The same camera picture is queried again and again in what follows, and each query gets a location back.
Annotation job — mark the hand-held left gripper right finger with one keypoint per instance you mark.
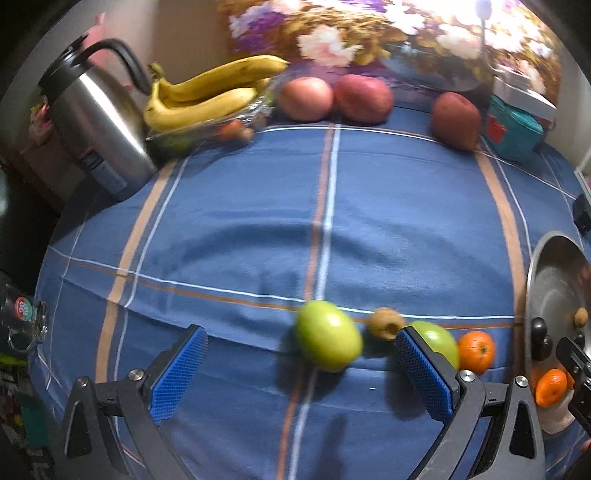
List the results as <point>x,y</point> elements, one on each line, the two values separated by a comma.
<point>422,374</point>

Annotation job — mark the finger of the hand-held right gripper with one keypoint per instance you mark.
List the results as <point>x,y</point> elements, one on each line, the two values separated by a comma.
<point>582,410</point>
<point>575,357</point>

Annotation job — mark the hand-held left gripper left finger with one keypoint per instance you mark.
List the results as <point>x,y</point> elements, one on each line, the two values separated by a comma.
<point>182,371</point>

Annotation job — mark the dark plum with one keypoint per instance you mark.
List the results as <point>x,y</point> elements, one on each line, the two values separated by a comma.
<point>538,326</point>
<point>545,347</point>

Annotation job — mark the green jujube fruit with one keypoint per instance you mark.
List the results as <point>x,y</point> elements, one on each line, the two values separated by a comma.
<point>328,335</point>
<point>438,344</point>

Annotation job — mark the orange mandarin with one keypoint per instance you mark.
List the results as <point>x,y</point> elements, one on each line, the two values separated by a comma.
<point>550,387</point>
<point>476,351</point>

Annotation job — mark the brown longan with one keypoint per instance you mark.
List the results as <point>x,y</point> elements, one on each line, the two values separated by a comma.
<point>385,323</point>
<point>581,316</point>

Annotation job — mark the round steel plate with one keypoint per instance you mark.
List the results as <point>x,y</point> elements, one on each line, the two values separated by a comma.
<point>554,286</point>

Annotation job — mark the black power adapter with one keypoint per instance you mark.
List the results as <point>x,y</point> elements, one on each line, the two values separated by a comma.
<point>582,212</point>

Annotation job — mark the blue plaid tablecloth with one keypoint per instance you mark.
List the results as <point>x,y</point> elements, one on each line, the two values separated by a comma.
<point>231,230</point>

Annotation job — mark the clear glass jar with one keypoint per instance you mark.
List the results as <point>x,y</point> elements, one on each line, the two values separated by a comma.
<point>23,318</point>

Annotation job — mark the teal plastic box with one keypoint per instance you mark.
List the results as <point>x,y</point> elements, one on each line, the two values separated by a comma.
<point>510,134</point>

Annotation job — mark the clear glass container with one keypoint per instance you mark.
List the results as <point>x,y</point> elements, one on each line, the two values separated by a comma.
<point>203,134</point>

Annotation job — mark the dark red apple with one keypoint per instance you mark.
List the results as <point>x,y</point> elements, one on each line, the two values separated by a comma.
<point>457,121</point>

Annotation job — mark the steel kettle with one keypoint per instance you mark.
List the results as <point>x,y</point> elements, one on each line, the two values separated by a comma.
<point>101,129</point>

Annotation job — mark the white gooseneck desk lamp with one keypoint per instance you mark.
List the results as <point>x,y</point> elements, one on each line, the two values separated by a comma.
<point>526,99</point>

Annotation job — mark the yellow banana bunch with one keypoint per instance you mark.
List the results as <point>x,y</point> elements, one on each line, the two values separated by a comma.
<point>203,99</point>

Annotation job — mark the pink red apple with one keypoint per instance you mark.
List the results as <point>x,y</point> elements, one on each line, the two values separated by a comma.
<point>306,98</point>

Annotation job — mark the floral painting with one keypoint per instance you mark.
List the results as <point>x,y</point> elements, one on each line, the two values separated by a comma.
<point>369,27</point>

